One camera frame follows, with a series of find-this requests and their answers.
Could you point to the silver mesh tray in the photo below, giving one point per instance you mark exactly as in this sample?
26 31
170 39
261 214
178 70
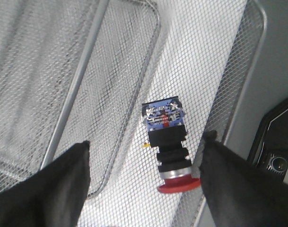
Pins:
204 58
70 71

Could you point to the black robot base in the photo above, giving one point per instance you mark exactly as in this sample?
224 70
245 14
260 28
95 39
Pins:
269 150

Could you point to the red emergency stop button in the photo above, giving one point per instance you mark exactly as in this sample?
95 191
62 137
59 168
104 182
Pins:
164 121

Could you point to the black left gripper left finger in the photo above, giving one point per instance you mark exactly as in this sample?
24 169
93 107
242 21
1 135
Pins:
53 197

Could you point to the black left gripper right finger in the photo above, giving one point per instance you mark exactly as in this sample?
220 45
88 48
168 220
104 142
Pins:
238 194

